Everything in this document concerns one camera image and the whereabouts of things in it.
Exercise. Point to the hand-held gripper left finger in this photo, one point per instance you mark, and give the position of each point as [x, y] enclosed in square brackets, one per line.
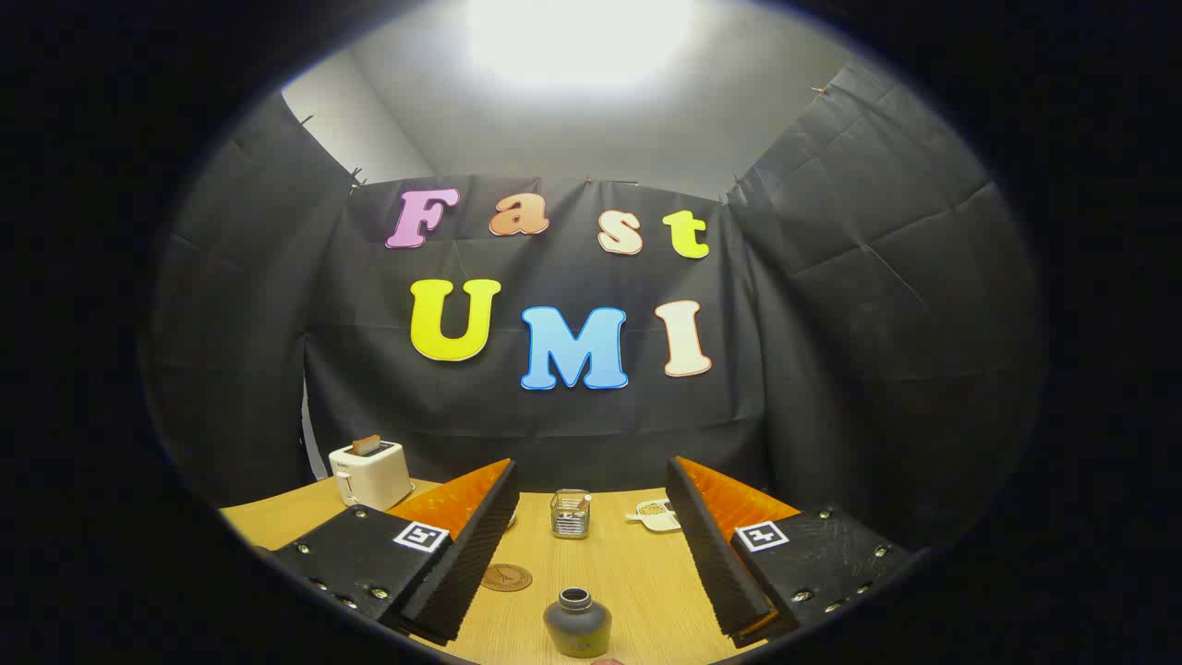
[462, 573]

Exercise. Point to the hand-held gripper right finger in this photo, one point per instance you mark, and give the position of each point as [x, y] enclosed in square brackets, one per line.
[716, 563]

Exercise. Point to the round brown coaster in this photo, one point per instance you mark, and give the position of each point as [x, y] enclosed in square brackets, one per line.
[506, 578]

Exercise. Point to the silver bottle with green label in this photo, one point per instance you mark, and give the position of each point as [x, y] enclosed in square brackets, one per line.
[577, 623]

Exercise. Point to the white divided dish with beans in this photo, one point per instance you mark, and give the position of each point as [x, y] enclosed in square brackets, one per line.
[657, 515]

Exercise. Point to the wooden table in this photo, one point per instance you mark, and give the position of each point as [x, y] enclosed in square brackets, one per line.
[637, 591]

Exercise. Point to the white toaster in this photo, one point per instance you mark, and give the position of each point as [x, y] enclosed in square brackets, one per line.
[371, 476]

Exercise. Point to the toast slice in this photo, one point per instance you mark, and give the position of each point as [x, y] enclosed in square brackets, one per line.
[366, 444]

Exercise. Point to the black backdrop cloth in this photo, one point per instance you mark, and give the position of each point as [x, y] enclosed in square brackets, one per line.
[554, 425]

